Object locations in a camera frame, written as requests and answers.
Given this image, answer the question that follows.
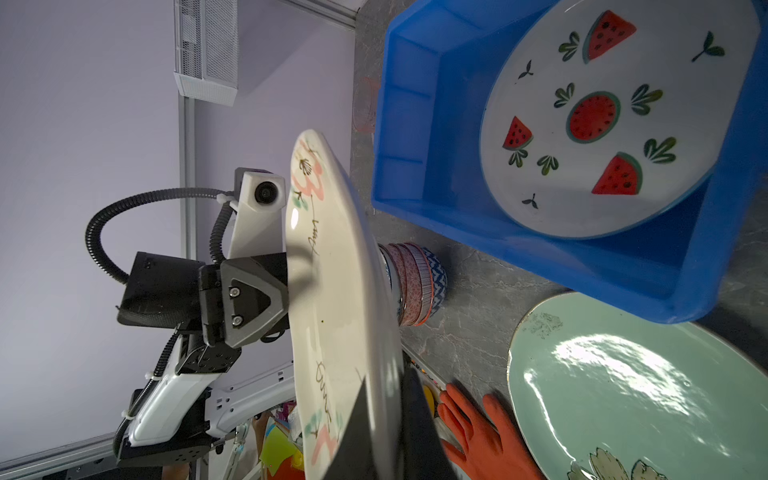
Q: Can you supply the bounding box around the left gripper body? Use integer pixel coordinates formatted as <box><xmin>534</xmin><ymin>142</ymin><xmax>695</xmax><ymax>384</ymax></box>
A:
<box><xmin>117</xmin><ymin>252</ymin><xmax>235</xmax><ymax>348</ymax></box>

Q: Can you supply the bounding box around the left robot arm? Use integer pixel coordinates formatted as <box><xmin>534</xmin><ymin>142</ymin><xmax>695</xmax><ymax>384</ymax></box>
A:
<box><xmin>85</xmin><ymin>179</ymin><xmax>293</xmax><ymax>467</ymax></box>

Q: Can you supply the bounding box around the cream floral plate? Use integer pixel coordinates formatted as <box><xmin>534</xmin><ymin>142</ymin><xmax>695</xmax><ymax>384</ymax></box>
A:
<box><xmin>285</xmin><ymin>130</ymin><xmax>403</xmax><ymax>479</ymax></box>

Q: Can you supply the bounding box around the white watermelon pattern plate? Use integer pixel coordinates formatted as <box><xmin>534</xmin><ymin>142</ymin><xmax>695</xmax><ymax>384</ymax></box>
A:
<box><xmin>479</xmin><ymin>1</ymin><xmax>763</xmax><ymax>239</ymax></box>

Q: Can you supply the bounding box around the blue plastic bin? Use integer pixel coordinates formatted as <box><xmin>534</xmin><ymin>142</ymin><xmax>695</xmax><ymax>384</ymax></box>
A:
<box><xmin>371</xmin><ymin>1</ymin><xmax>767</xmax><ymax>324</ymax></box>

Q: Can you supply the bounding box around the mint green flower plate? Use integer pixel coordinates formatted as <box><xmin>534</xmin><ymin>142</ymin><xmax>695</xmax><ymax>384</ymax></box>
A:
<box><xmin>507</xmin><ymin>292</ymin><xmax>767</xmax><ymax>479</ymax></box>

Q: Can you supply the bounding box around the pink transparent cup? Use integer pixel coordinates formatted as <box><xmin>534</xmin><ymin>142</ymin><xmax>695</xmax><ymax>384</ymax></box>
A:
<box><xmin>352</xmin><ymin>77</ymin><xmax>380</xmax><ymax>135</ymax></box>

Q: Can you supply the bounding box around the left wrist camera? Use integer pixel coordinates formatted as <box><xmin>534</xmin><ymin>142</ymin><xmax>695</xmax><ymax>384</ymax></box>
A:
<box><xmin>227</xmin><ymin>167</ymin><xmax>288</xmax><ymax>258</ymax></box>

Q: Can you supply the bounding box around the white mesh basket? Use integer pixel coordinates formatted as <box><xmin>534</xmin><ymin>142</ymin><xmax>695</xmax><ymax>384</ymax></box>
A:
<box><xmin>173</xmin><ymin>0</ymin><xmax>239</xmax><ymax>107</ymax></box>

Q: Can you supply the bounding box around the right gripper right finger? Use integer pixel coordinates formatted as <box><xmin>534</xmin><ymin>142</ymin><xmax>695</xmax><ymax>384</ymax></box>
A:
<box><xmin>400</xmin><ymin>367</ymin><xmax>456</xmax><ymax>480</ymax></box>

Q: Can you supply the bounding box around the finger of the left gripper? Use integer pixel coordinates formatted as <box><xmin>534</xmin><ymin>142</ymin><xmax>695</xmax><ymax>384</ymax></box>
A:
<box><xmin>220</xmin><ymin>253</ymin><xmax>289</xmax><ymax>348</ymax></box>

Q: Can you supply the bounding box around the red rubber glove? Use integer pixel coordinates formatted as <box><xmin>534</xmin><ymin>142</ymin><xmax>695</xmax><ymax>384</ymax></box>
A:
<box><xmin>437</xmin><ymin>383</ymin><xmax>544</xmax><ymax>480</ymax></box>

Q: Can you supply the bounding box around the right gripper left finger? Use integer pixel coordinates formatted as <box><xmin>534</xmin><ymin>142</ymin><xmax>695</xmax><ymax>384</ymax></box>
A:
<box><xmin>324</xmin><ymin>382</ymin><xmax>375</xmax><ymax>480</ymax></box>

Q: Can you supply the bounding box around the yellow tape measure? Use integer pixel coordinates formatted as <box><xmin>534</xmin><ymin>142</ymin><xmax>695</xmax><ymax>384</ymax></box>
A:
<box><xmin>422</xmin><ymin>384</ymin><xmax>438</xmax><ymax>418</ymax></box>

